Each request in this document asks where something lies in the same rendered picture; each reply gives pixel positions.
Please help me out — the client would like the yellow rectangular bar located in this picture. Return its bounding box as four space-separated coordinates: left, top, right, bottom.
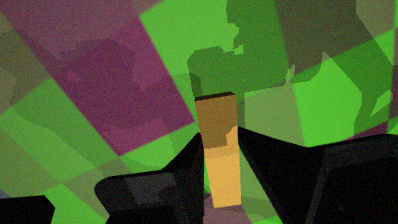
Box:
194 91 241 208

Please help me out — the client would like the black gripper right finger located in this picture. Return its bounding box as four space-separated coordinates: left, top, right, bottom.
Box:
238 126 398 224

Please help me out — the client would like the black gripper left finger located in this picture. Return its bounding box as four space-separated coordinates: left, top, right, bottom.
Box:
94 132 204 224

